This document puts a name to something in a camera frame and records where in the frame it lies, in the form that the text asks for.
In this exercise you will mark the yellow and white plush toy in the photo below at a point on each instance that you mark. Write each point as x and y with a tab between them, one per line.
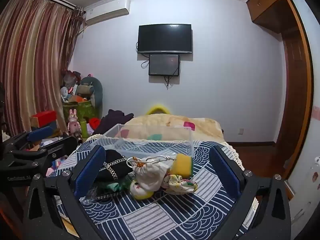
140	192

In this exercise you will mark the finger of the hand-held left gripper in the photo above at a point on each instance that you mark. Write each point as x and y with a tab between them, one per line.
60	146
40	132

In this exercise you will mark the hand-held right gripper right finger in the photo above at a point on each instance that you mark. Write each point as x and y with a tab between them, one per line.
226	172

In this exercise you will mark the clear plastic bag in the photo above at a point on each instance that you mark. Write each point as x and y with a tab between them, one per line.
100	196

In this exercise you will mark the striped curtain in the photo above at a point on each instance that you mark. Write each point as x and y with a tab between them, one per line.
32	67

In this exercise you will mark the clear plastic storage box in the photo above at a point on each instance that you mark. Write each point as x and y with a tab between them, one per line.
150	148

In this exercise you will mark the yellow sponge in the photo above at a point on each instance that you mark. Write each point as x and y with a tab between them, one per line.
181	166

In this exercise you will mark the pile of toys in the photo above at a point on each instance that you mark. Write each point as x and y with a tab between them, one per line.
72	90

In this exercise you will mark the green storage box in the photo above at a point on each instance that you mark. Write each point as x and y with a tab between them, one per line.
85	108

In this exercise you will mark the white air conditioner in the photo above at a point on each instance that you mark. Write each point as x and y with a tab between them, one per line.
107	10

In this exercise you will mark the dark purple clothes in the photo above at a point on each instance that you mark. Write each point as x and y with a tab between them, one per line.
112	122

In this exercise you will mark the grey plush pillow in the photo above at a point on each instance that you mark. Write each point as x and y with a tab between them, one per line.
97	92

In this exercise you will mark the black wall television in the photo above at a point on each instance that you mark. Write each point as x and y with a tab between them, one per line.
165	38

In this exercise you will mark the wooden door frame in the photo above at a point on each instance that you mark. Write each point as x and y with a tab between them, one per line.
297	80

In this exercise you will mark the green cloth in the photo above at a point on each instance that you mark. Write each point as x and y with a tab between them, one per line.
115	186

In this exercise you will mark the green bottle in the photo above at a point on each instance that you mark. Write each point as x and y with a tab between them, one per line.
83	128

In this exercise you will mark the wooden overhead cabinet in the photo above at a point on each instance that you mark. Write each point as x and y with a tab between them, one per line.
265	5

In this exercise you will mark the floral cloth scrunchie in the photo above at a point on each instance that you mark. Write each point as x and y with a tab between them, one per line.
180	185

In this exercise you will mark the pink rabbit toy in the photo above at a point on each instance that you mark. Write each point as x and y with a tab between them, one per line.
74	123

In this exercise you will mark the small black wall monitor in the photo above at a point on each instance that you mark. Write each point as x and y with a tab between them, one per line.
163	65

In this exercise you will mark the red cloth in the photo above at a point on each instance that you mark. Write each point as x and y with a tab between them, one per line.
95	123

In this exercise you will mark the cream printed blanket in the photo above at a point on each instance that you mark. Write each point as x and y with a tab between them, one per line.
160	123

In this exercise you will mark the red box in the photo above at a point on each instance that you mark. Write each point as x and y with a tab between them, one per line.
43	116

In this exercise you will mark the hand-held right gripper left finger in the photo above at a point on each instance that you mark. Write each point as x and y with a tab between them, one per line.
88	173

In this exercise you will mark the white door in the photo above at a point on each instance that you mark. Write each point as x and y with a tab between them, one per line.
310	155

